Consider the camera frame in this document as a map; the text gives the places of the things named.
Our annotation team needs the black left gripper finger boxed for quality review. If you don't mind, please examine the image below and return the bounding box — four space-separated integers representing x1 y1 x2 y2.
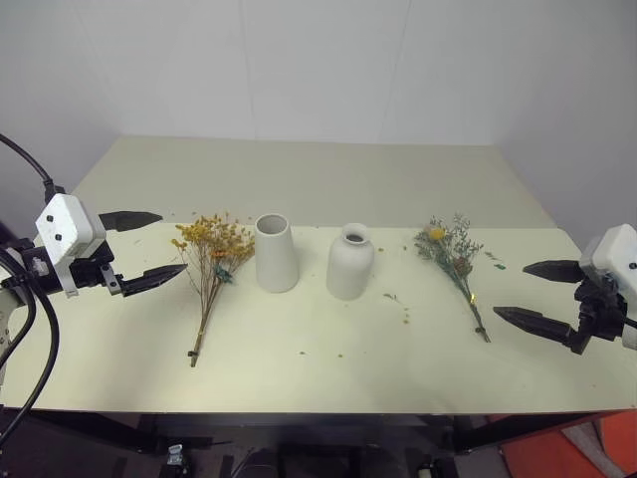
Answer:
119 264 189 299
98 210 165 234

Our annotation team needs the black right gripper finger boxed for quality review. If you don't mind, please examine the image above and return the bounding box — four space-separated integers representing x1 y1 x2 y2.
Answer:
493 306 581 351
522 258 586 285

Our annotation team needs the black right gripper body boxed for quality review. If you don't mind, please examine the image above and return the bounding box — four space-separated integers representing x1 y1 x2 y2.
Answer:
569 276 629 357

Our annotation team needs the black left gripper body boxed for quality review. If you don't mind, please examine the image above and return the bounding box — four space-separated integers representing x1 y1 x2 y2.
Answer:
67 240 125 300

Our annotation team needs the white conical ceramic vase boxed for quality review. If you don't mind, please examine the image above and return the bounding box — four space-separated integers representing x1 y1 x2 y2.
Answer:
254 212 301 295

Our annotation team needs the white bottle-shaped ceramic vase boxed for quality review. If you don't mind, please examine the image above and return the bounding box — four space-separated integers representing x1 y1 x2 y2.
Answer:
325 222 376 302

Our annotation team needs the yellow dried flower bouquet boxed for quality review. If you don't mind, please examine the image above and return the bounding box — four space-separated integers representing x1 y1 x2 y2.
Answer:
170 212 257 369

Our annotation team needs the green dried flower bouquet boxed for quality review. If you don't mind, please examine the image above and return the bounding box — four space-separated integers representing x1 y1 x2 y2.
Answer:
413 213 493 346

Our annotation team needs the red floor mat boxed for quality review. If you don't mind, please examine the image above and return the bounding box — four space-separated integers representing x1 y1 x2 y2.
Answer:
500 410 637 478

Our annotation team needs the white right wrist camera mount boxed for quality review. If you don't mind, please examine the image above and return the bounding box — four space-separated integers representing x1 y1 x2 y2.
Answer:
578 223 637 286

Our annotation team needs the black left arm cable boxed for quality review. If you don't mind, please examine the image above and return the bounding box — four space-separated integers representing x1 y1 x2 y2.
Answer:
0 132 67 442

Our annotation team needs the black table frame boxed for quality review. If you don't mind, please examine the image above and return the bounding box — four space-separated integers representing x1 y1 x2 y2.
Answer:
0 405 637 478

